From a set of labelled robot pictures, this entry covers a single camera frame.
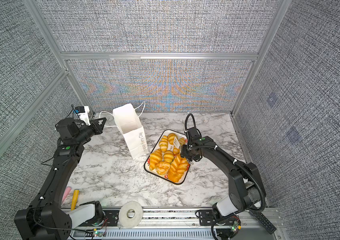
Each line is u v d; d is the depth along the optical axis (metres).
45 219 0.39
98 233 0.70
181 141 0.98
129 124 1.00
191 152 0.64
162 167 0.86
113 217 0.73
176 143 0.93
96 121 0.66
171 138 1.00
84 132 0.64
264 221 0.71
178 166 0.88
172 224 0.73
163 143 0.97
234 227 0.69
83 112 0.65
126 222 0.72
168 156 0.92
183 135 1.05
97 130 0.66
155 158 0.90
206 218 0.73
